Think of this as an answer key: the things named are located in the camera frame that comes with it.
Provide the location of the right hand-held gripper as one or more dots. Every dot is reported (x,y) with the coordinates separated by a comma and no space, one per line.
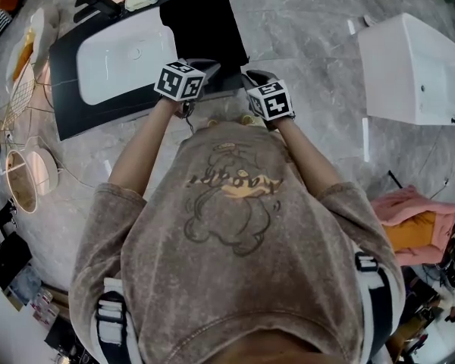
(271,101)

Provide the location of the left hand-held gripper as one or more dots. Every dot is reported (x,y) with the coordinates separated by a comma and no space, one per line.
(178,82)

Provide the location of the black cloth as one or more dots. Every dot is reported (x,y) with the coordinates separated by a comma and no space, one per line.
(201,25)

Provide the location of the person's left forearm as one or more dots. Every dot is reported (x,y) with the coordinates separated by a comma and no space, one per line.
(144,150)

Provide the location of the person's right forearm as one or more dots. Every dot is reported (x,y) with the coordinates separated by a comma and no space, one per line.
(307,157)

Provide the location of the bluish plastic bag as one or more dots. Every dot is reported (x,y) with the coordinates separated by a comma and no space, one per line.
(24,284)

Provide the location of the person's right shoe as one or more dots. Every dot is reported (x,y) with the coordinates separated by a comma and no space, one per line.
(248,120)

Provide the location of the person's shoe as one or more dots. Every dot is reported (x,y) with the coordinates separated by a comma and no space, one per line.
(212,122)
(248,120)

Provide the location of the person's left shoe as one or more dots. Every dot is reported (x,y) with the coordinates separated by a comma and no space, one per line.
(212,122)

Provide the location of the white sink basin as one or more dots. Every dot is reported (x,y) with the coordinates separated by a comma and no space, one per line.
(113,63)

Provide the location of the small white plastic part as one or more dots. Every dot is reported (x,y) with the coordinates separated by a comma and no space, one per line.
(369,20)

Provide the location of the black sink faucet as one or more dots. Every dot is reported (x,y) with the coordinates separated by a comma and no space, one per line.
(95,2)

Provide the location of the dark-topped wooden vanity cabinet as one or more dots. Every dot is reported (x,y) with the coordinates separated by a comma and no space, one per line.
(68,101)

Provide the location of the white rectangular box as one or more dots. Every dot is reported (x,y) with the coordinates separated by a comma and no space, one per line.
(409,66)

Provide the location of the brown printed t-shirt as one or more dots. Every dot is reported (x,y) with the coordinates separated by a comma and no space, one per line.
(231,260)

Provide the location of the white and orange seat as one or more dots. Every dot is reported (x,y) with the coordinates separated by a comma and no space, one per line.
(22,55)

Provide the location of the white round container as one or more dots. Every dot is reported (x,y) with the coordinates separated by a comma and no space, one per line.
(49,171)

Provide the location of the pink pet bed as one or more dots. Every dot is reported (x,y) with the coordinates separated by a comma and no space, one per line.
(402,207)

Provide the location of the round gold-framed mirror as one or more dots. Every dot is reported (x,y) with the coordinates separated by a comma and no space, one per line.
(21,182)

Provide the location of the black standing fixture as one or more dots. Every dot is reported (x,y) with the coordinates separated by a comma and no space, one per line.
(0,220)

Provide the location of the black box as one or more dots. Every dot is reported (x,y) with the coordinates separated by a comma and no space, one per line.
(7,260)

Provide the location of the group of red white packets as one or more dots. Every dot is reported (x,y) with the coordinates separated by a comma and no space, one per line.
(43,309)

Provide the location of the white cabinet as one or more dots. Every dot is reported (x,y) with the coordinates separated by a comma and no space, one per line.
(7,332)

